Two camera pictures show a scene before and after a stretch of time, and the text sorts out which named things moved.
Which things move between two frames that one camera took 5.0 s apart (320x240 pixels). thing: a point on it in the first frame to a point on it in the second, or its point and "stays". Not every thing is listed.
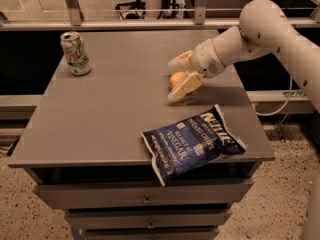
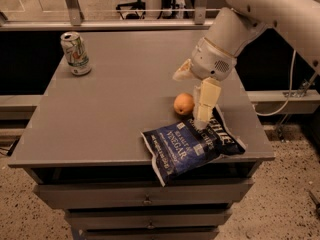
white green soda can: (76, 54) stays
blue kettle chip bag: (182, 147) stays
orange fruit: (175, 78) to (183, 103)
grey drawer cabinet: (81, 137) stays
